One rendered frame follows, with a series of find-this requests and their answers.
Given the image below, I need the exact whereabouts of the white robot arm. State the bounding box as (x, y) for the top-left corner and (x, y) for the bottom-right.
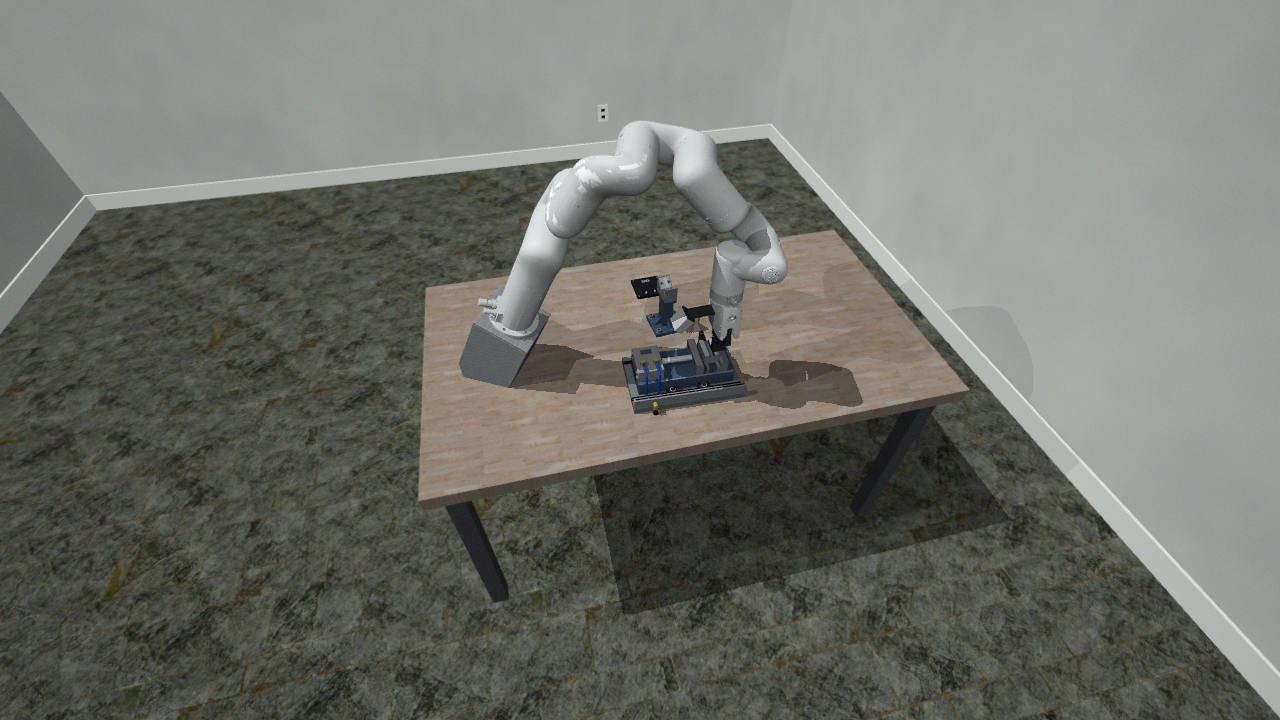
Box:
(477, 120), (788, 338)

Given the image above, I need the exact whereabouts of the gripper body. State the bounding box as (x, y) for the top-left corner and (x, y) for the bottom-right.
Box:
(708, 293), (742, 341)

